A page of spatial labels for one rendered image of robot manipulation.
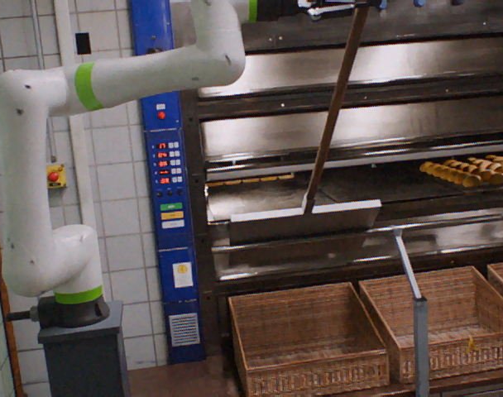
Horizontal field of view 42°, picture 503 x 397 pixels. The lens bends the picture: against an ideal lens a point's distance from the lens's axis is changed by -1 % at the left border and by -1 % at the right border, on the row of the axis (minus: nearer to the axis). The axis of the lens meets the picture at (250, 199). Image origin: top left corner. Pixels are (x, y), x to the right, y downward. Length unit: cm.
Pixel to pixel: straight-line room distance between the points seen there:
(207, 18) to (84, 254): 66
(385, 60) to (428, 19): 26
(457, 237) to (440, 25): 95
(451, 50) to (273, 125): 84
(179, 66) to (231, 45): 12
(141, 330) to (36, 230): 144
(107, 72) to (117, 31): 118
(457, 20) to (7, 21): 186
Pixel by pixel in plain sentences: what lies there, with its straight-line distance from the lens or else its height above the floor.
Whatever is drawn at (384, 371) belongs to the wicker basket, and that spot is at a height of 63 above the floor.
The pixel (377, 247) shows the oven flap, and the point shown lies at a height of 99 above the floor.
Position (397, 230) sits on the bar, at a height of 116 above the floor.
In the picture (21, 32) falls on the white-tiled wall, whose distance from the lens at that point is 277.
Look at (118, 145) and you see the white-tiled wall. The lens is 273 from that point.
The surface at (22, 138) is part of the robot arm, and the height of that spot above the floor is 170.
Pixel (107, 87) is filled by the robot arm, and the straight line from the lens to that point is 155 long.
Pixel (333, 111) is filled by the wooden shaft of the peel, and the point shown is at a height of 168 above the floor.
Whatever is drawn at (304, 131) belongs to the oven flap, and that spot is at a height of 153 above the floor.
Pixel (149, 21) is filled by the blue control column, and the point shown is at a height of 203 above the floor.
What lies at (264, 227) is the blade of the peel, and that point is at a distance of 237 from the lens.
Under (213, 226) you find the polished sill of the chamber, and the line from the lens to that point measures 279.
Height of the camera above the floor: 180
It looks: 11 degrees down
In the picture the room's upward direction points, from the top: 5 degrees counter-clockwise
